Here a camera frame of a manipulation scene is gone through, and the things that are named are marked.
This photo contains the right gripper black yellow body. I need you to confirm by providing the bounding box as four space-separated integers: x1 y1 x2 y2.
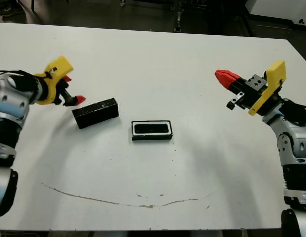
226 60 287 116

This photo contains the left gripper black yellow body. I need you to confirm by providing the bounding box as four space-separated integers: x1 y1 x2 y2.
34 55 74 106

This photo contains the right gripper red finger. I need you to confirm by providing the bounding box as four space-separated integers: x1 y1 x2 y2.
217 76 245 94
214 70 247 84

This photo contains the black box lid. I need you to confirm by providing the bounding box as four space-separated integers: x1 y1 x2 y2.
72 97 119 130

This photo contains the black box with white insert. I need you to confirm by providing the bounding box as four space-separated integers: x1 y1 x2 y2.
131 120 173 141

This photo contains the white cabinet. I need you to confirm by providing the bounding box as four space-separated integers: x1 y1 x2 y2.
245 0 306 25

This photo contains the dark sneaker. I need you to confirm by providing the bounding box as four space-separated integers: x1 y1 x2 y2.
0 6 24 18

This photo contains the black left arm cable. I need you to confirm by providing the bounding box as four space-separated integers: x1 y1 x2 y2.
0 70 44 78

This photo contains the black wheeled equipment frame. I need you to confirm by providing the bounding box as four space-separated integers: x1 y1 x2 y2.
119 0 208 33

